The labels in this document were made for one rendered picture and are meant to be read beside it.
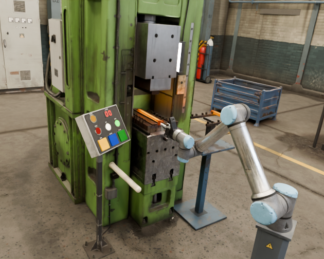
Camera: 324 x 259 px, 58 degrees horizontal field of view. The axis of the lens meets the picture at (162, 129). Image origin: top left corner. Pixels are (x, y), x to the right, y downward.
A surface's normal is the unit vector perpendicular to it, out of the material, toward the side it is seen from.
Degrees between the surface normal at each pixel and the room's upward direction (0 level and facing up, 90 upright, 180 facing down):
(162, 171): 90
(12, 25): 90
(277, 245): 90
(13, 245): 0
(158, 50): 90
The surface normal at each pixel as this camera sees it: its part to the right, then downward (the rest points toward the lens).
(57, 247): 0.07, -0.93
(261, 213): -0.72, 0.26
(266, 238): -0.54, 0.25
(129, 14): 0.58, 0.33
